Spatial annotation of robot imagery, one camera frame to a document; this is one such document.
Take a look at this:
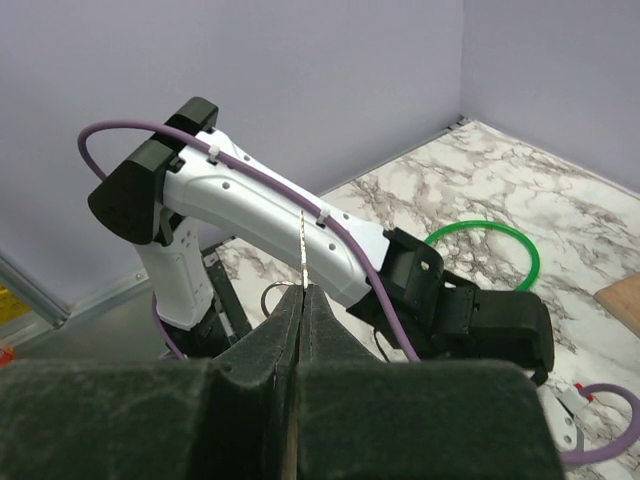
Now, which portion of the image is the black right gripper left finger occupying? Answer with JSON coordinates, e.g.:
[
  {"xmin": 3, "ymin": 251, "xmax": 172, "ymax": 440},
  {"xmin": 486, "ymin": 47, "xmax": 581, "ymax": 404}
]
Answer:
[{"xmin": 1, "ymin": 286, "xmax": 305, "ymax": 479}]

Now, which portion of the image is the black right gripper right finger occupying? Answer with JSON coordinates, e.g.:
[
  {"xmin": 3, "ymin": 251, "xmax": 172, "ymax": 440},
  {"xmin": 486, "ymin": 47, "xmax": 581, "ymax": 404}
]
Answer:
[{"xmin": 296, "ymin": 286, "xmax": 563, "ymax": 479}]

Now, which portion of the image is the silver key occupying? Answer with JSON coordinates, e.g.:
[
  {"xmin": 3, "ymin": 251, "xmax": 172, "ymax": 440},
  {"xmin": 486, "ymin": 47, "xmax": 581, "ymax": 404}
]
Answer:
[{"xmin": 260, "ymin": 210, "xmax": 309, "ymax": 318}]

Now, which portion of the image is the green cable lock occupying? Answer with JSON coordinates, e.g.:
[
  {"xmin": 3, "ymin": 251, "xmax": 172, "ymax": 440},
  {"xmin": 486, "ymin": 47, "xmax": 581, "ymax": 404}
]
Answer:
[{"xmin": 423, "ymin": 219, "xmax": 542, "ymax": 292}]

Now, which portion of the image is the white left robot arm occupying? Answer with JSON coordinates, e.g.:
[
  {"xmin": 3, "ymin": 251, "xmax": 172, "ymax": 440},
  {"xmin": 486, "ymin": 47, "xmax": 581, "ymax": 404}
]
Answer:
[{"xmin": 77, "ymin": 97, "xmax": 555, "ymax": 385}]

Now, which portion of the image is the wooden board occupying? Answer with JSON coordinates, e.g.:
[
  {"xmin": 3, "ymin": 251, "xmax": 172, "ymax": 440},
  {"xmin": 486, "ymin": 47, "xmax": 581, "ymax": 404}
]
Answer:
[{"xmin": 594, "ymin": 273, "xmax": 640, "ymax": 336}]

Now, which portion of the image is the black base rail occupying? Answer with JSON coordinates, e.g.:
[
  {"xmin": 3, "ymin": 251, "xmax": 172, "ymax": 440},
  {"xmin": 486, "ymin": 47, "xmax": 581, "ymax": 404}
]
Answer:
[{"xmin": 201, "ymin": 242, "xmax": 252, "ymax": 346}]

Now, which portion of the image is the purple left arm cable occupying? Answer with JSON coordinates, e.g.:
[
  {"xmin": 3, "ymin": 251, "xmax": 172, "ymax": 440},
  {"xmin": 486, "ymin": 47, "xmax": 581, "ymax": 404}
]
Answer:
[{"xmin": 77, "ymin": 119, "xmax": 424, "ymax": 364}]

